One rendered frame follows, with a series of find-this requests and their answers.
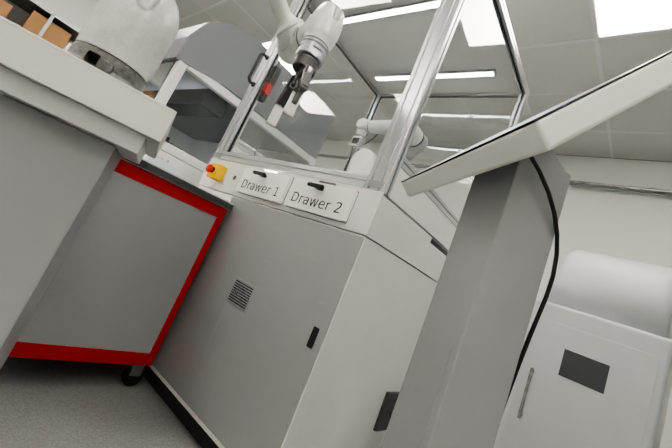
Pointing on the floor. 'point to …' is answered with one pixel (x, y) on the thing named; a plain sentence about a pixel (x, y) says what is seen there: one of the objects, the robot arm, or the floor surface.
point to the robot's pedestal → (47, 188)
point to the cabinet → (290, 335)
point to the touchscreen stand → (479, 312)
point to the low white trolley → (125, 272)
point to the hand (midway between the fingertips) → (279, 117)
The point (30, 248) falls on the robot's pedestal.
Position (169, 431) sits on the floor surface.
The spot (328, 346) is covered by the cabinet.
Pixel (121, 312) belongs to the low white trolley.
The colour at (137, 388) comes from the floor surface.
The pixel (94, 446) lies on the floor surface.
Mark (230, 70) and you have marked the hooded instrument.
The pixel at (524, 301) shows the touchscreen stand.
